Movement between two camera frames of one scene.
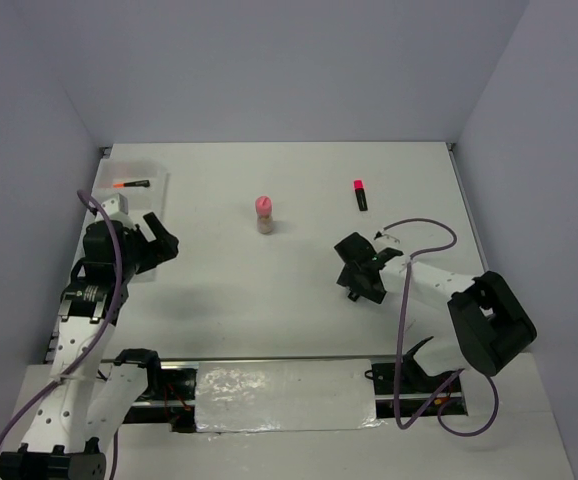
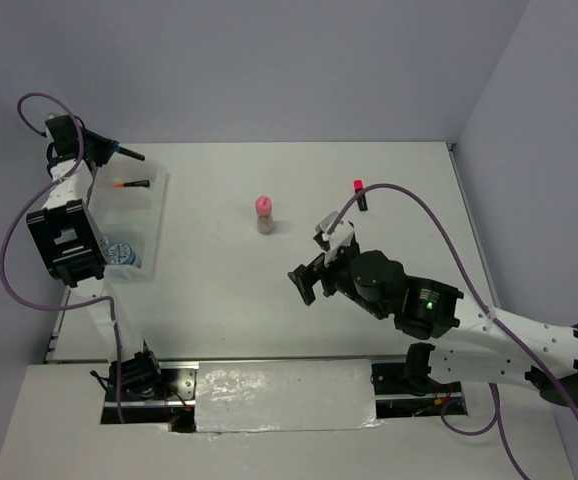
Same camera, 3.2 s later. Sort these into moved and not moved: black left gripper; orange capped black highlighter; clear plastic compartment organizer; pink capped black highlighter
Moved: black left gripper
Not moved: pink capped black highlighter; orange capped black highlighter; clear plastic compartment organizer
